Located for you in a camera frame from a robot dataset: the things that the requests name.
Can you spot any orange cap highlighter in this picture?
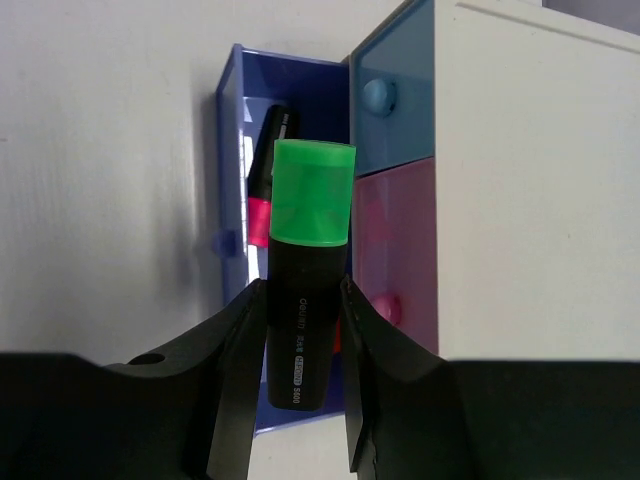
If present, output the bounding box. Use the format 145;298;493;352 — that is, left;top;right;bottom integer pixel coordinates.
333;320;341;355

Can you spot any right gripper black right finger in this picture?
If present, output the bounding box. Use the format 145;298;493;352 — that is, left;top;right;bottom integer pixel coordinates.
340;279;639;479

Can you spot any pink cap highlighter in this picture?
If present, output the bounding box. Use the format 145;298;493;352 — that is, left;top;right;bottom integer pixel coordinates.
248;105;299;248

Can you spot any white drawer organizer box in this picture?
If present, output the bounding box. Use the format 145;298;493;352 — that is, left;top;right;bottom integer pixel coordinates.
434;1;639;360

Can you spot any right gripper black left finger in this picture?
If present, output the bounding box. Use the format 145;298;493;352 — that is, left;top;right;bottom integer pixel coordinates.
1;281;266;479

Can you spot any small blue drawer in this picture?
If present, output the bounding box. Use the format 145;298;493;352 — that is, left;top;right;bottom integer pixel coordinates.
349;1;435;176

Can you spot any pink drawer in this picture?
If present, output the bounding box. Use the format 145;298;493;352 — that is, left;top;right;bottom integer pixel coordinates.
352;158;438;353

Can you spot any green cap highlighter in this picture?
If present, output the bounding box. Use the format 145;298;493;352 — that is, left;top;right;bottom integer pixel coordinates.
266;139;356;411

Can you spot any wide blue drawer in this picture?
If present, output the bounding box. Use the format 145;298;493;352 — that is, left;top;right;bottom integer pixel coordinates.
209;43;354;439

